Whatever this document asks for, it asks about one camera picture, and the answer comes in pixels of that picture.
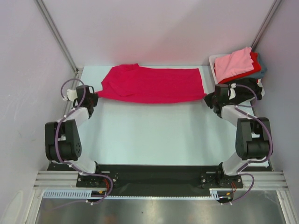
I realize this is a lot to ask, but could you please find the white plastic tray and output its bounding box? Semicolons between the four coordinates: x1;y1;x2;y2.
208;54;265;97

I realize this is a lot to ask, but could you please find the magenta t shirt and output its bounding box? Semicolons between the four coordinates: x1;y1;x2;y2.
97;64;206;104

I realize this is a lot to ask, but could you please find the grey blue t shirt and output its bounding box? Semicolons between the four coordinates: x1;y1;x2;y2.
250;54;268;79

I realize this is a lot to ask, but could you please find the left aluminium corner post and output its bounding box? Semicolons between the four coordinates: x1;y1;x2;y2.
35;0;81;73

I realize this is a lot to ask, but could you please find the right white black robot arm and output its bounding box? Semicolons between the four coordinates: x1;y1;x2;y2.
211;84;273;187

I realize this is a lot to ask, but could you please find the left side aluminium rail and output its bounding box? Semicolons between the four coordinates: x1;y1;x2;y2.
52;67;84;163

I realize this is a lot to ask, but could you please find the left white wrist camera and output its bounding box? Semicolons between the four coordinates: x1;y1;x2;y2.
63;89;78;101

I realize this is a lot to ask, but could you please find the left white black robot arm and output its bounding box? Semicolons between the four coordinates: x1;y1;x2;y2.
44;85;103;187

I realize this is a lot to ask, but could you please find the white slotted cable duct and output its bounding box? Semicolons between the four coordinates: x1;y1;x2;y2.
43;188;234;200

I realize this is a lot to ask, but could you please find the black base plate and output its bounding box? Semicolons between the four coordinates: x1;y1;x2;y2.
46;163;274;196

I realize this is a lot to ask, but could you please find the black t shirt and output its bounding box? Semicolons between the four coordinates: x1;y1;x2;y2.
227;78;263;105

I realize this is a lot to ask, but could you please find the aluminium corner post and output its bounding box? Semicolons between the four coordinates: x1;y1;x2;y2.
251;0;284;51
35;0;81;73

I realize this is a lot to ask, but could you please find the red t shirt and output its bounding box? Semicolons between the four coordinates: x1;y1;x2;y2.
217;52;262;85

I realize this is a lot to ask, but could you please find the right aluminium corner post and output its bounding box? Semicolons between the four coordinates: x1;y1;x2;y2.
251;0;284;51

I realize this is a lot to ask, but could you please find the pink t shirt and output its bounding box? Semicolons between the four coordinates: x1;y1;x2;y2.
214;46;255;81

